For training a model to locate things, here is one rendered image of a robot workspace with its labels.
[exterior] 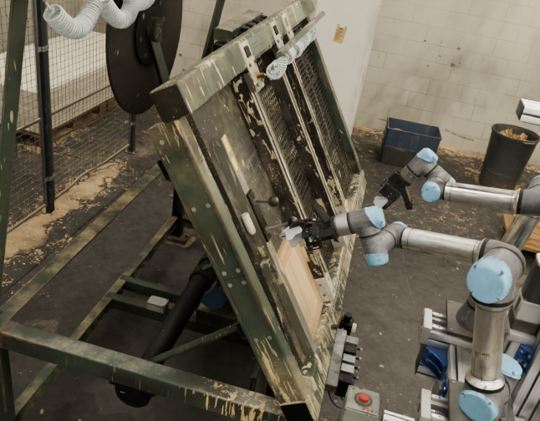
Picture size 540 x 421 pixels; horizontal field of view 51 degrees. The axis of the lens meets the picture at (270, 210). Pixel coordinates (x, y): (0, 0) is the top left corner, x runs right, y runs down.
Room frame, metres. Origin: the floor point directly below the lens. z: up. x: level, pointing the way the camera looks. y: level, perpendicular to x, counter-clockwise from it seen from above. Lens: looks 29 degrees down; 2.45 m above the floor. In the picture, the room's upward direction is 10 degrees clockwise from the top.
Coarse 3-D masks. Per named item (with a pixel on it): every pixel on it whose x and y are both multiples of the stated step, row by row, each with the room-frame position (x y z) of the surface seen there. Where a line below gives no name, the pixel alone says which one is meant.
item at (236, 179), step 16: (224, 144) 1.77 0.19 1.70; (224, 160) 1.76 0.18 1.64; (240, 176) 1.78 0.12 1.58; (240, 192) 1.75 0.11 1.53; (256, 224) 1.74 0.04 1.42; (256, 240) 1.74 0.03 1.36; (272, 256) 1.73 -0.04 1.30; (288, 288) 1.74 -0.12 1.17; (288, 304) 1.71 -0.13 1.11; (304, 320) 1.75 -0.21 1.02; (304, 336) 1.70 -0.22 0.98; (304, 352) 1.70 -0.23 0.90
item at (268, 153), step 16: (240, 48) 2.11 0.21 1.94; (256, 64) 2.20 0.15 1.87; (240, 80) 2.13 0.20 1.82; (256, 80) 2.12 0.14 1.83; (240, 96) 2.13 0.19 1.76; (256, 96) 2.16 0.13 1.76; (256, 112) 2.12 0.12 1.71; (256, 128) 2.12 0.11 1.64; (256, 144) 2.12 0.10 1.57; (272, 144) 2.11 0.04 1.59; (272, 160) 2.11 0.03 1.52; (272, 176) 2.10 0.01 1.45; (288, 176) 2.14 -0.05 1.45; (288, 192) 2.09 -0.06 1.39; (288, 208) 2.09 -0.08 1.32; (320, 256) 2.10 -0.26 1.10; (320, 272) 2.06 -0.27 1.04; (320, 288) 2.06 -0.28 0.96
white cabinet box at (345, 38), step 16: (320, 0) 5.81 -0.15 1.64; (336, 0) 5.78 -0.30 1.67; (352, 0) 5.75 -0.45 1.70; (368, 0) 5.73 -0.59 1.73; (336, 16) 5.77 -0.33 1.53; (352, 16) 5.75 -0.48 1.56; (368, 16) 5.72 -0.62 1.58; (320, 32) 5.80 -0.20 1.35; (336, 32) 5.77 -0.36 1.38; (352, 32) 5.74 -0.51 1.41; (368, 32) 5.71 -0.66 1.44; (320, 48) 5.79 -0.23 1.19; (336, 48) 5.76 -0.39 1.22; (352, 48) 5.73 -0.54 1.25; (368, 48) 6.29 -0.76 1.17; (336, 64) 5.76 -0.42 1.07; (352, 64) 5.73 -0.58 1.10; (336, 80) 5.75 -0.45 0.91; (352, 80) 5.72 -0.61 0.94; (352, 96) 5.72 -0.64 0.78; (352, 112) 5.71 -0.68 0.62; (352, 128) 6.28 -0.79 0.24
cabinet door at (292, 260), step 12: (288, 252) 1.93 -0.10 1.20; (300, 252) 2.05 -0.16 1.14; (288, 264) 1.89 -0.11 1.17; (300, 264) 2.00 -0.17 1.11; (288, 276) 1.84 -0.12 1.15; (300, 276) 1.95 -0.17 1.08; (312, 276) 2.06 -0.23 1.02; (300, 288) 1.89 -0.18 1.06; (312, 288) 2.00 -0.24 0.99; (300, 300) 1.85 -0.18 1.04; (312, 300) 1.95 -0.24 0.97; (312, 312) 1.90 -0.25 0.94; (312, 324) 1.84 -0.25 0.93; (312, 336) 1.79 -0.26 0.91
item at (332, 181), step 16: (288, 32) 2.83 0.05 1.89; (288, 64) 2.84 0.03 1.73; (288, 80) 2.84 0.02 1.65; (304, 96) 2.83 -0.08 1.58; (304, 112) 2.83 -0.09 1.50; (320, 144) 2.81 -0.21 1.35; (320, 160) 2.80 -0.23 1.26; (336, 176) 2.84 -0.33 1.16; (336, 192) 2.79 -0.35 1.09; (336, 208) 2.78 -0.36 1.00
